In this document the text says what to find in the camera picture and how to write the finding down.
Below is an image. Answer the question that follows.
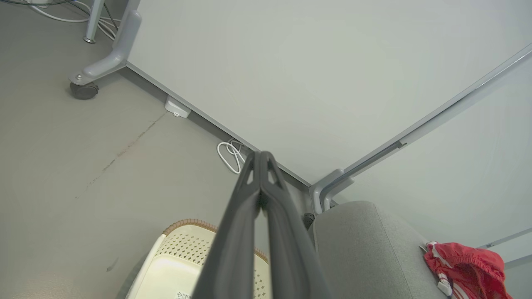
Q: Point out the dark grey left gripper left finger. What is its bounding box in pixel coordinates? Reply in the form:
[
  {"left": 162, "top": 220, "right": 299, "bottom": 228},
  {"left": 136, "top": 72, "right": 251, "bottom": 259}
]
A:
[{"left": 192, "top": 151, "right": 262, "bottom": 299}]

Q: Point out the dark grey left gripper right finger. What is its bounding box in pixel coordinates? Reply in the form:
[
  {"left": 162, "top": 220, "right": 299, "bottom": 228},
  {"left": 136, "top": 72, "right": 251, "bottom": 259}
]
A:
[{"left": 261, "top": 151, "right": 333, "bottom": 299}]

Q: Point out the red clothing item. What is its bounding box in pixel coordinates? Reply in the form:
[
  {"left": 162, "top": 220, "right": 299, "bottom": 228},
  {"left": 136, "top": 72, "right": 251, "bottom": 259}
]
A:
[{"left": 424, "top": 241, "right": 514, "bottom": 299}]

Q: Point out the cream perforated laundry basket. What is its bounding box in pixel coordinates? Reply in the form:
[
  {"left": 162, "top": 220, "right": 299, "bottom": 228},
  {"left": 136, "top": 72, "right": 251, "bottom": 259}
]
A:
[{"left": 124, "top": 218, "right": 271, "bottom": 299}]

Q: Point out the grey fabric sofa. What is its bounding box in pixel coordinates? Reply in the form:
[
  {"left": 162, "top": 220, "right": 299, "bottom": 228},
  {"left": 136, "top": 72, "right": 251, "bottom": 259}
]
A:
[{"left": 308, "top": 201, "right": 458, "bottom": 299}]

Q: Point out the small white plastic box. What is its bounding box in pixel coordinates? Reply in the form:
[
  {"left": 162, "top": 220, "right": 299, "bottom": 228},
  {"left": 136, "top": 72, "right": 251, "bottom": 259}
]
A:
[{"left": 164, "top": 95, "right": 192, "bottom": 119}]

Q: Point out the grey partition foot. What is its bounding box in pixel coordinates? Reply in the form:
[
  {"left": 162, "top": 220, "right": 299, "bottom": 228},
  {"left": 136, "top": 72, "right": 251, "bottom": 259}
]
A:
[{"left": 69, "top": 10, "right": 143, "bottom": 86}]

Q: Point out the grey table leg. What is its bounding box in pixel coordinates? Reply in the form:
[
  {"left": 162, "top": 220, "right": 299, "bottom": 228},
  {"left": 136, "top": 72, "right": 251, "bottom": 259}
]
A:
[{"left": 83, "top": 0, "right": 105, "bottom": 44}]

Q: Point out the coiled white cable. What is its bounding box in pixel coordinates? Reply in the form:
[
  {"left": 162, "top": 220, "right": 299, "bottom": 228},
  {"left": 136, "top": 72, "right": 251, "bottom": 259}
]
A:
[{"left": 217, "top": 139, "right": 251, "bottom": 174}]

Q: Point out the grey partition bottom rail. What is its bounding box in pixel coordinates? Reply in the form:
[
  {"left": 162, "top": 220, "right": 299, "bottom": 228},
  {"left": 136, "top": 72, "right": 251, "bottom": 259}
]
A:
[{"left": 125, "top": 61, "right": 313, "bottom": 188}]

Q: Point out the grey partition joint post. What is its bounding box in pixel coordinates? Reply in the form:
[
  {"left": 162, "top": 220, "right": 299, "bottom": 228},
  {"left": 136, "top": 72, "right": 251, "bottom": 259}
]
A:
[{"left": 309, "top": 44, "right": 532, "bottom": 215}]

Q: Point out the thin grey partition post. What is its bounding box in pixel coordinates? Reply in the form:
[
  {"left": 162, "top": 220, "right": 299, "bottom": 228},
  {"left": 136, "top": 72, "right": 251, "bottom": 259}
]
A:
[
  {"left": 477, "top": 228, "right": 532, "bottom": 250},
  {"left": 504, "top": 254, "right": 532, "bottom": 270}
]

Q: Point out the white cable bundle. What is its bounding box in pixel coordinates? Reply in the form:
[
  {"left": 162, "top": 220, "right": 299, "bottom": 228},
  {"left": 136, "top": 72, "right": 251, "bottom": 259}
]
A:
[{"left": 28, "top": 0, "right": 122, "bottom": 42}]

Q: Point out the thin black cable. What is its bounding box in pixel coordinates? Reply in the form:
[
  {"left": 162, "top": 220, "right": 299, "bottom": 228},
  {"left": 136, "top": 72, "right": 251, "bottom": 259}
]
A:
[{"left": 0, "top": 0, "right": 77, "bottom": 6}]

